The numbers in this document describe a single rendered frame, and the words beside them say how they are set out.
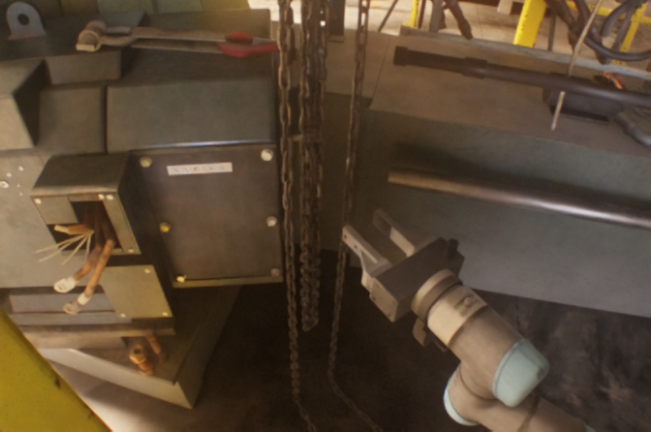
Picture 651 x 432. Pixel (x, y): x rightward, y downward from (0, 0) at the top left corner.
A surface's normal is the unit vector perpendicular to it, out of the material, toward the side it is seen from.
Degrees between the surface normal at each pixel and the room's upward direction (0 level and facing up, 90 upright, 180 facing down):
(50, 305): 62
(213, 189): 90
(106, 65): 48
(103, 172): 0
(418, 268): 0
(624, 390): 0
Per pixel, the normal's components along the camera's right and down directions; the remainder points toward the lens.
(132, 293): 0.11, 0.66
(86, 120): 0.11, -0.06
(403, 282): 0.04, -0.75
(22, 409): 0.97, 0.18
